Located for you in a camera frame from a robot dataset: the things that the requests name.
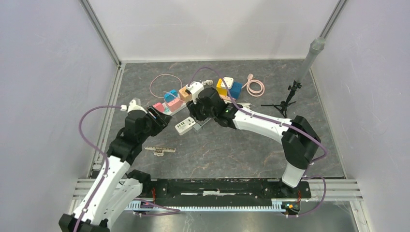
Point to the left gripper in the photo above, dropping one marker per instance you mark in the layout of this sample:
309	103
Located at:
161	121

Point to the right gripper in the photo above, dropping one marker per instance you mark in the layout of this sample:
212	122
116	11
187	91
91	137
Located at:
193	109

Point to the yellow cube socket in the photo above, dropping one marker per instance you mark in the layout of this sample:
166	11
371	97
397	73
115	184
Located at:
221	90

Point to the blue cube socket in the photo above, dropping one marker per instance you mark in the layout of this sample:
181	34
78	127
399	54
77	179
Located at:
235	90

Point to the white square plug adapter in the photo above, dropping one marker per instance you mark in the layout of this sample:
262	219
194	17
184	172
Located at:
227	82

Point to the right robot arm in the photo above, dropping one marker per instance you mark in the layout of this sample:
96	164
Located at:
298	139

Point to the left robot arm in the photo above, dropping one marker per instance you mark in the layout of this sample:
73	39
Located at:
103	203

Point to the tan wooden cube plug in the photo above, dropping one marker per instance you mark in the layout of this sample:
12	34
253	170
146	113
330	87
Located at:
184	95

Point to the pink square plug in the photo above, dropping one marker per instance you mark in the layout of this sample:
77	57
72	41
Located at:
174	105

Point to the blue plug adapter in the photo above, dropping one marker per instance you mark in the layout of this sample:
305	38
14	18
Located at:
170	96

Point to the pink round socket base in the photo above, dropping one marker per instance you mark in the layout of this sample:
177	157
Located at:
225	98

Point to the long white power strip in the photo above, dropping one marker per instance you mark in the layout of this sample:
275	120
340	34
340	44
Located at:
168	112

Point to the small white power strip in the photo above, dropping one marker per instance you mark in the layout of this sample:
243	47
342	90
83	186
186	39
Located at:
185	125

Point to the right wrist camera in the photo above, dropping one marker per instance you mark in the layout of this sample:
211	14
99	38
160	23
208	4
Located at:
194	89

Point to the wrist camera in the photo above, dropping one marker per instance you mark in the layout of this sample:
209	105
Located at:
194	89
135	104

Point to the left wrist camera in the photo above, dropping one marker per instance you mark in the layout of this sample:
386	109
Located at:
135	104

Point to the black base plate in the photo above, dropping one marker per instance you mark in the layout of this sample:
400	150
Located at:
221	192

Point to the white cable duct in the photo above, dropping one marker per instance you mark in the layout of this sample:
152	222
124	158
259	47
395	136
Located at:
274	206

